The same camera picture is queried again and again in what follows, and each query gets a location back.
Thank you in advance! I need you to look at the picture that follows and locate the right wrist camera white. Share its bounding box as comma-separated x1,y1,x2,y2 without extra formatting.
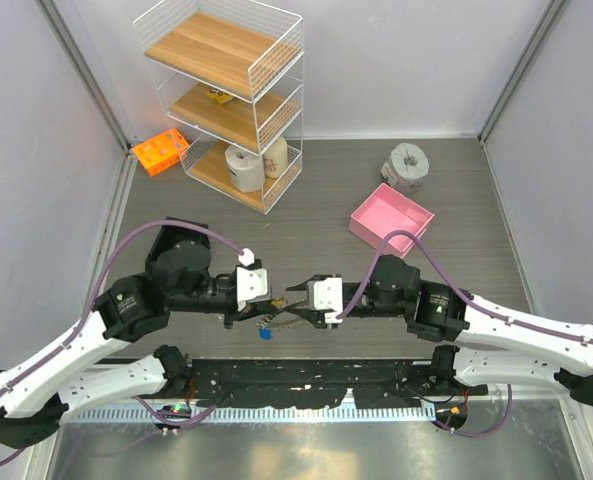
307,277,344,325

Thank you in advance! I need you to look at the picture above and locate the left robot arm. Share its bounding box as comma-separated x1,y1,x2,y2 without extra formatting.
0,240,274,449

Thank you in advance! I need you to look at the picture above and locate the blue tagged key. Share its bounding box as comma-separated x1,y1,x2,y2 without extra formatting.
259,328,273,340

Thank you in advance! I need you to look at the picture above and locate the yellow packet on shelf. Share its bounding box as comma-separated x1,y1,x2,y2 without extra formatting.
207,89,235,105

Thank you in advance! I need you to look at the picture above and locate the white slotted cable duct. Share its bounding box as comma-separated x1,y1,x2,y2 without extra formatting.
70,399,436,424

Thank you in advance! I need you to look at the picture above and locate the white toilet paper roll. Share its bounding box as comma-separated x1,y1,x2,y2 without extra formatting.
225,145,265,193

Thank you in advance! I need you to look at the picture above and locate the white wire shelf rack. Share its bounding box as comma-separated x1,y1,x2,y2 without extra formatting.
133,1,305,214

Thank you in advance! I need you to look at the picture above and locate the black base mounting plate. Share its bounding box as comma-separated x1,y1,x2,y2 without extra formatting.
155,357,487,409

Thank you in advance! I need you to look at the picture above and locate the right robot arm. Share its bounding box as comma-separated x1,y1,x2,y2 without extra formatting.
290,255,593,407

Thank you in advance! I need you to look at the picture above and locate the black plastic bin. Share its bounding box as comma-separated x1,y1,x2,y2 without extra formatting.
145,225,212,272

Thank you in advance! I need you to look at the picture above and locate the pink open box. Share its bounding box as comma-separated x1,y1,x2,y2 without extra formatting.
349,183,435,249

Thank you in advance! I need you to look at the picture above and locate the orange plastic crate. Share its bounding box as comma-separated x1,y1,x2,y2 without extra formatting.
132,128,190,177

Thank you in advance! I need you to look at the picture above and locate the cream lotion bottle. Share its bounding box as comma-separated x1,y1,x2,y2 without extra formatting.
263,136,289,179

